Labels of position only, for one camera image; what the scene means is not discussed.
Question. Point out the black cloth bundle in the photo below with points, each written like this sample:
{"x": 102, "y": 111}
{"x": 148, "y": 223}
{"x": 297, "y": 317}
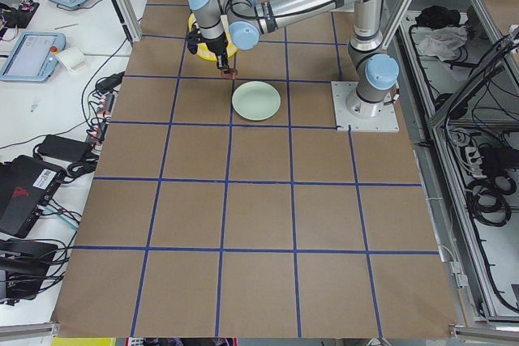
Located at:
{"x": 436, "y": 17}

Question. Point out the black power adapter brick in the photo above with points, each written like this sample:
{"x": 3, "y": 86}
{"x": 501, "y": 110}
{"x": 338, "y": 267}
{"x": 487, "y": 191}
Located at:
{"x": 61, "y": 148}

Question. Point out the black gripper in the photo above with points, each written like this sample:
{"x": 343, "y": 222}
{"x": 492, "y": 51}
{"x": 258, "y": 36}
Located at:
{"x": 217, "y": 44}

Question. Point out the yellow-rimmed bamboo steamer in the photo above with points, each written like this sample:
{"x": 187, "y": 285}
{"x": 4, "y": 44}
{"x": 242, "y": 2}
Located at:
{"x": 203, "y": 51}

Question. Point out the black power strip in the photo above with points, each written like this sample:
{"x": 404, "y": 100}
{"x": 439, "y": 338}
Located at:
{"x": 101, "y": 112}

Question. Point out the black red mini computer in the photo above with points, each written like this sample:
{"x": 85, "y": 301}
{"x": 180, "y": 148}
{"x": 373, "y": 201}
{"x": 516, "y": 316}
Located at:
{"x": 27, "y": 185}

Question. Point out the black device lower left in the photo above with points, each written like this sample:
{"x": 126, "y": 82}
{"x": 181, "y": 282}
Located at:
{"x": 24, "y": 269}

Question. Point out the lower blue teach pendant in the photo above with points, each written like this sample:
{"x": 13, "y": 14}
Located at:
{"x": 33, "y": 59}

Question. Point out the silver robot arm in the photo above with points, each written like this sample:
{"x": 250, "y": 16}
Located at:
{"x": 242, "y": 22}

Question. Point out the crumpled white cloth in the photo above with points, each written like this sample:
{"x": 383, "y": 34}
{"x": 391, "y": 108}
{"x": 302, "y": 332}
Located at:
{"x": 444, "y": 44}

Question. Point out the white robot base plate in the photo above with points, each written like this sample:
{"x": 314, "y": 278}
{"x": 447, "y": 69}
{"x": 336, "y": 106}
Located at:
{"x": 355, "y": 115}

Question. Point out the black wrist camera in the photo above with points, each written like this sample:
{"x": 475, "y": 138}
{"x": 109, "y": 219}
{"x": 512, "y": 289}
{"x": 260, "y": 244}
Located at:
{"x": 193, "y": 38}

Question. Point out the reddish-brown bun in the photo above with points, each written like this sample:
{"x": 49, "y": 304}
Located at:
{"x": 229, "y": 74}

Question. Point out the white paper roll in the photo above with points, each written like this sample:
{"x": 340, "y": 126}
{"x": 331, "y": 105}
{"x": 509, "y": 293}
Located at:
{"x": 72, "y": 59}

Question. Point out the pale green round plate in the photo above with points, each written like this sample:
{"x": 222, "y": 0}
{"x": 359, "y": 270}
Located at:
{"x": 256, "y": 101}

